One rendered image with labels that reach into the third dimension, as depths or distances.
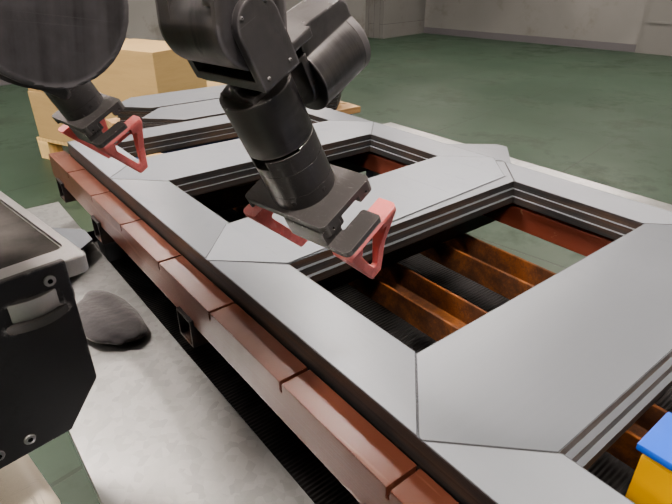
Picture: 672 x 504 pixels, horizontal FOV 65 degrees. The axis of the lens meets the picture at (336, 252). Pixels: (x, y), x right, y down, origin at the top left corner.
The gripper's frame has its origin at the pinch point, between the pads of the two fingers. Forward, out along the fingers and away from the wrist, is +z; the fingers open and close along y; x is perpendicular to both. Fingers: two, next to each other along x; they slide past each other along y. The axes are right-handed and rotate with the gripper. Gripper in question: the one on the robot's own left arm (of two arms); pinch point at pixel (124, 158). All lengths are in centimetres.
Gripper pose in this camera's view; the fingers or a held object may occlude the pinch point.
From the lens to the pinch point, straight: 86.1
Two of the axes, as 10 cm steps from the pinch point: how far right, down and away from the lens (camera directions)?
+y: -7.3, -3.2, 6.0
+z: 3.1, 6.3, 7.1
